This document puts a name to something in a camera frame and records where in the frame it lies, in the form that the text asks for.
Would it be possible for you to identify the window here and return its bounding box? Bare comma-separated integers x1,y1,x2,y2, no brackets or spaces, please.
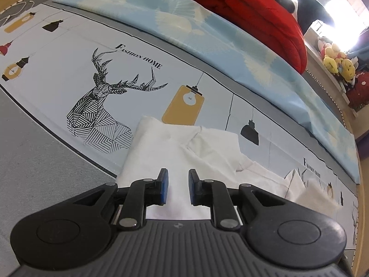
300,0,369,52

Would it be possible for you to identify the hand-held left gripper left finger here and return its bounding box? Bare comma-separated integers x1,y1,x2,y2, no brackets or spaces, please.
83,168,169,231

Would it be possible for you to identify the light blue patterned sheet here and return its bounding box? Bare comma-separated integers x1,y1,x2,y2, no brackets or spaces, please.
52,0,362,185

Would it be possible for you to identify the red folded blanket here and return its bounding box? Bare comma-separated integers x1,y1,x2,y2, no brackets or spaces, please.
187,0,307,75

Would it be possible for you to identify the yellow plush toy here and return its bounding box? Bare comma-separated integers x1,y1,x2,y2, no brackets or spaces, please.
322,42,347,75

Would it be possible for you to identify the white garment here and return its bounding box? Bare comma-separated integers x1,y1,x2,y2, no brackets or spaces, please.
117,116,341,221

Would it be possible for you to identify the windowsill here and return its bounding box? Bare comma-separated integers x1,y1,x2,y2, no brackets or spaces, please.
303,26,356,124

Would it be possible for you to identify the yellow-faced plush doll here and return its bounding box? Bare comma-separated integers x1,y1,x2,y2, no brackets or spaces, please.
341,58,357,85

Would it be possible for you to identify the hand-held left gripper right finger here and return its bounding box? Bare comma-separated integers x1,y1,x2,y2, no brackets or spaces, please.
188,169,277,231

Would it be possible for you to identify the white cable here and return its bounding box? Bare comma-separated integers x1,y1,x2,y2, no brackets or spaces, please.
0,1,36,29

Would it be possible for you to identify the deer printed bed sheet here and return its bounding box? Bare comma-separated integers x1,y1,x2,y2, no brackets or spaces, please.
0,1,359,250

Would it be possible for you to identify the dark red cushion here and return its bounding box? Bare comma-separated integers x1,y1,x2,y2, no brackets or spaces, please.
347,71,369,111

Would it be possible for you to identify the dark teal cloth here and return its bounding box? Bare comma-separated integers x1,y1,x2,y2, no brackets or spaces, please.
295,0,333,33

